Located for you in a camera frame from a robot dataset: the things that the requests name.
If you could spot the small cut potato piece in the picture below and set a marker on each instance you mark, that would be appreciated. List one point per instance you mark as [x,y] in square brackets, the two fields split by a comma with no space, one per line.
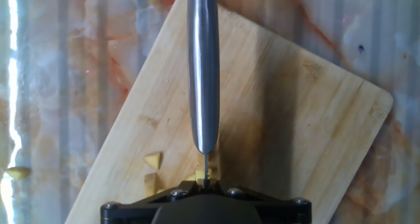
[153,160]
[150,184]
[18,173]

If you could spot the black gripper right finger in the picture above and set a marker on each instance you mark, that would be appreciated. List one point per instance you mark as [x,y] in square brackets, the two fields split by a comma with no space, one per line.
[282,211]

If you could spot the steel kitchen cleaver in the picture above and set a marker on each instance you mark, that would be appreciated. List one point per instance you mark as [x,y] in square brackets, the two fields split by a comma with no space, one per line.
[203,69]

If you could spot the wooden cutting board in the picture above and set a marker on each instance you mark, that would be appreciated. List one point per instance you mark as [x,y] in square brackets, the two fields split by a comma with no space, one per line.
[295,119]

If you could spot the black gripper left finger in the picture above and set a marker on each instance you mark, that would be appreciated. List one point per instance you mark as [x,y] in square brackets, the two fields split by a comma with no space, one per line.
[138,211]

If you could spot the orange marble pattern mat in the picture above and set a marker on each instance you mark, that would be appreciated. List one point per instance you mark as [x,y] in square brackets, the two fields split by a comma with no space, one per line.
[65,86]

